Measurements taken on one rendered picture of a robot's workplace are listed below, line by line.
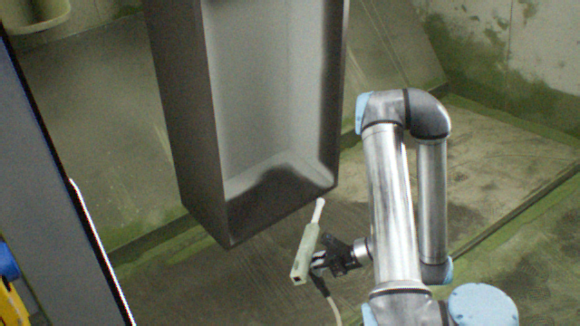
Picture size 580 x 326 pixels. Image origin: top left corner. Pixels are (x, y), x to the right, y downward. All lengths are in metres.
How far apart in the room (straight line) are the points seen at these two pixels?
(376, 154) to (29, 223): 0.85
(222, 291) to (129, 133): 0.98
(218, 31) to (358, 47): 1.73
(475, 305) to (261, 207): 1.27
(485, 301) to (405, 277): 0.18
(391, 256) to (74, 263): 0.74
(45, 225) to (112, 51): 1.97
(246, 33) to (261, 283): 1.17
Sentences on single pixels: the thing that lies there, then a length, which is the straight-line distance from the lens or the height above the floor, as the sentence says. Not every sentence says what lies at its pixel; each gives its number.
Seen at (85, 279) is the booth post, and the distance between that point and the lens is 1.38.
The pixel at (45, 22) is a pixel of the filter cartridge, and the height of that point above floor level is 1.28.
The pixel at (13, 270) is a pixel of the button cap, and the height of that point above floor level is 1.48.
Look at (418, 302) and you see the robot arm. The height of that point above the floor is 0.91.
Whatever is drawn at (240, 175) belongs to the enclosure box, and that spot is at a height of 0.53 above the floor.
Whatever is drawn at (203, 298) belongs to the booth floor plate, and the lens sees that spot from 2.68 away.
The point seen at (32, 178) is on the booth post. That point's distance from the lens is 1.23.
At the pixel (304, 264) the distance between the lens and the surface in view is 1.95.
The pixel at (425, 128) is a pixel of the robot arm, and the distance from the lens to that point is 1.56.
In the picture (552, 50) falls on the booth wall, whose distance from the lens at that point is 3.51.
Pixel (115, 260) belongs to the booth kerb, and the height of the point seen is 0.10.
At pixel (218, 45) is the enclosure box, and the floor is 1.19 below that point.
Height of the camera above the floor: 1.88
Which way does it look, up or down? 32 degrees down
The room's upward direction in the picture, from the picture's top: 10 degrees counter-clockwise
